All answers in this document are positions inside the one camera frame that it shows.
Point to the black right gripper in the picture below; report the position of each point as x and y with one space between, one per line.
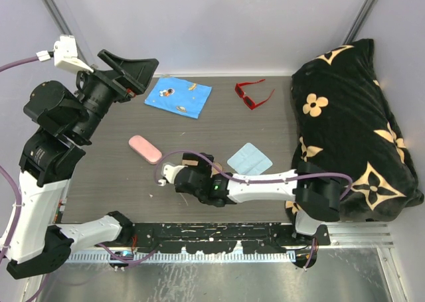
203 163

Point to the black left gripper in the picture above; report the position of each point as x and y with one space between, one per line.
137 72

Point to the brown striped glasses case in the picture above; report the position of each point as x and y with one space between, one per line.
187 162

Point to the light blue cloth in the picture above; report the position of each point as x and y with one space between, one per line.
248 161

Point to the pink glasses case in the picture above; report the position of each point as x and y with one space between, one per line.
145 149

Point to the red sunglasses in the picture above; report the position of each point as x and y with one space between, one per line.
248 101

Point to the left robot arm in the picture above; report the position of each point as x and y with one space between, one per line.
33 244

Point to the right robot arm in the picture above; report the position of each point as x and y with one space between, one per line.
315 192

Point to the blue cartoon print cloth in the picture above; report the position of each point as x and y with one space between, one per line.
179 96

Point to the black floral plush pillow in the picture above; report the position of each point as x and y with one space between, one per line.
345 125

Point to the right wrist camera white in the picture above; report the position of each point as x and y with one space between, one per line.
168 173

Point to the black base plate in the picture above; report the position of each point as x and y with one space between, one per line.
214 237

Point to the aluminium front rail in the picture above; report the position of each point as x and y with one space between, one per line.
353 237

